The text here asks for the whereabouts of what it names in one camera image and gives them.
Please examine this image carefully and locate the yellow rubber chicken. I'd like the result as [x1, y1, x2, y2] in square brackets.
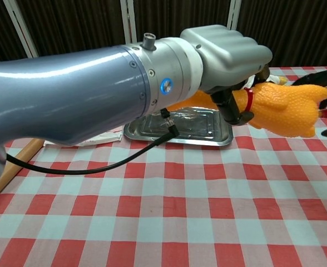
[167, 83, 327, 139]

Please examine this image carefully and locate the white wet wipes pack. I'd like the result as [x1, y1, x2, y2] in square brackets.
[42, 130, 122, 147]

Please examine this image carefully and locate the wooden rolling pin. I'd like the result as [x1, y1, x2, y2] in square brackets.
[0, 138, 44, 208]

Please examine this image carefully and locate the silver metal tray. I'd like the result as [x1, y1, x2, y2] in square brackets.
[123, 107, 234, 147]

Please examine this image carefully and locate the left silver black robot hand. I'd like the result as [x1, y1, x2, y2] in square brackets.
[179, 24, 273, 125]

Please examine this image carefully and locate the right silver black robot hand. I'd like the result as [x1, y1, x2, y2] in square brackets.
[291, 66, 327, 137]

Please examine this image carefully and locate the red white checkered tablecloth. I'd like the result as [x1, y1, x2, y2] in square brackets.
[0, 66, 327, 267]

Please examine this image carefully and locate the white metal frame post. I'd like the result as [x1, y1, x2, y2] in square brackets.
[120, 0, 138, 45]
[2, 0, 39, 58]
[226, 0, 242, 31]

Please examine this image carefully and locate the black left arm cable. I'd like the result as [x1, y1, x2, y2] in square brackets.
[6, 108, 181, 176]

